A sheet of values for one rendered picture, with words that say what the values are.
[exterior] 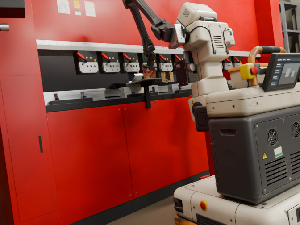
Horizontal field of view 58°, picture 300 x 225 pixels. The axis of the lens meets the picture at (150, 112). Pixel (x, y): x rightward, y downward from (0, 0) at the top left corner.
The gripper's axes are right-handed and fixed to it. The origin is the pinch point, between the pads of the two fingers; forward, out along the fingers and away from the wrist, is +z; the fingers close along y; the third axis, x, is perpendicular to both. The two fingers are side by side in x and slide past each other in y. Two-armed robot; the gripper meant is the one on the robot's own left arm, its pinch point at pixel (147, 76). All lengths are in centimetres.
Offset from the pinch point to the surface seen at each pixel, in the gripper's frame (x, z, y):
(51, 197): 41, 58, 89
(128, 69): -16.3, -0.6, 7.9
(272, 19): -31, -63, -213
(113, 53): -23.2, -11.3, 20.7
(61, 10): -36, -37, 60
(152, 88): -12.1, 16.1, -19.4
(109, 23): -34, -33, 21
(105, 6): -41, -44, 23
